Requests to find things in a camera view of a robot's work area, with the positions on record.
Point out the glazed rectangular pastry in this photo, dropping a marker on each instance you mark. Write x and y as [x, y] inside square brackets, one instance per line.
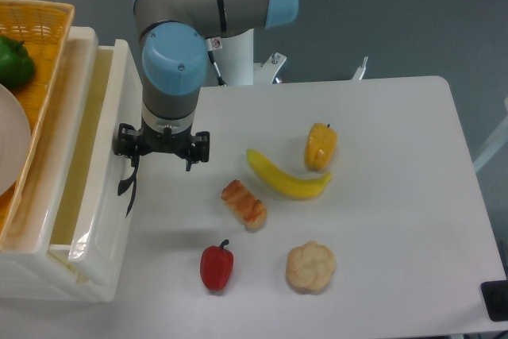
[251, 211]

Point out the round flower-shaped bread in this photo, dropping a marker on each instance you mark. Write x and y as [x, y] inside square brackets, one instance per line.
[310, 267]

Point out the pale round plate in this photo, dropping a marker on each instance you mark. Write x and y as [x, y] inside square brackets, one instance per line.
[15, 139]

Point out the red bell pepper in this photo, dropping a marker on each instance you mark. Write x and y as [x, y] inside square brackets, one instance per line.
[216, 266]

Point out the white drawer cabinet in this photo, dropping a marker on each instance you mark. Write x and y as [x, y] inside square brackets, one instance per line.
[30, 268]

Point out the black device at edge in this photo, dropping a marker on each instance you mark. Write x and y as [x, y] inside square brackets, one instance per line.
[495, 299]

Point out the yellow bell pepper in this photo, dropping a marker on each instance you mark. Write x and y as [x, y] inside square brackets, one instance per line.
[320, 146]

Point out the white frame at right edge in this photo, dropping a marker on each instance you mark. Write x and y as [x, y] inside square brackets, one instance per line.
[496, 140]

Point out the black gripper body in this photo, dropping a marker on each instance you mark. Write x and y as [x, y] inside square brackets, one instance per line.
[132, 142]

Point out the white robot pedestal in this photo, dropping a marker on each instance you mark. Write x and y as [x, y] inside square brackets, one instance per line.
[231, 63]

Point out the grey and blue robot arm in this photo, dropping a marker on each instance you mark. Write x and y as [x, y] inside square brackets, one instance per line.
[175, 60]

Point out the black lower drawer handle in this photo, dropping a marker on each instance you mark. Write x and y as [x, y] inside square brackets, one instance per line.
[132, 198]

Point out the yellow banana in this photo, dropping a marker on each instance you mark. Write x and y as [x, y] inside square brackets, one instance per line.
[287, 185]

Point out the yellow woven basket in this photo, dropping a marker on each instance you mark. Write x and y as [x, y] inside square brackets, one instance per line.
[44, 27]

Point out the green bell pepper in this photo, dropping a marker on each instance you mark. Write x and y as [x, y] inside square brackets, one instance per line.
[17, 67]

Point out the white drawer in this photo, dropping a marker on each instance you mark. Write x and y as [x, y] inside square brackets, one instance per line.
[91, 226]

